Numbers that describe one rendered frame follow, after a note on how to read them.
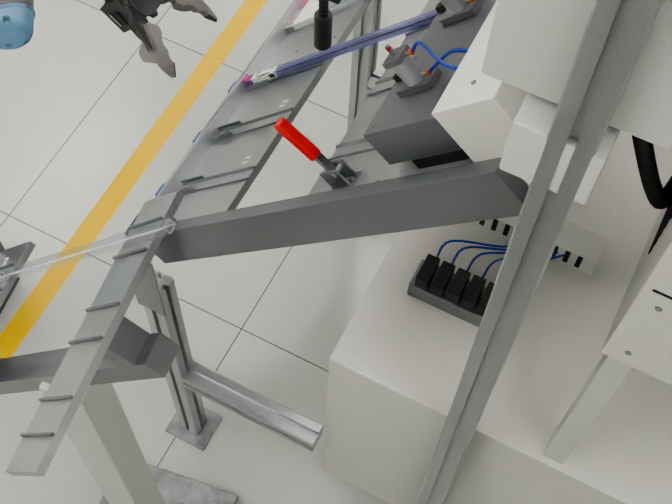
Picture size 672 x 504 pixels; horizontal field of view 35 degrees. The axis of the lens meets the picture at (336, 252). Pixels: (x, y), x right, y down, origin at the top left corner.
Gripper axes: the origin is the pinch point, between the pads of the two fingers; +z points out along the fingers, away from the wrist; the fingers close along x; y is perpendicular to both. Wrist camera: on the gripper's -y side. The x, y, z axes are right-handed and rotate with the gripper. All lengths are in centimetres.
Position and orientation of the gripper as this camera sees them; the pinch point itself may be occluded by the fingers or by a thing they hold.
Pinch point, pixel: (197, 46)
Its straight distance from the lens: 169.8
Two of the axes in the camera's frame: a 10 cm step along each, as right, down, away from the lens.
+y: -6.2, 0.7, 7.8
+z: 6.4, 6.2, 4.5
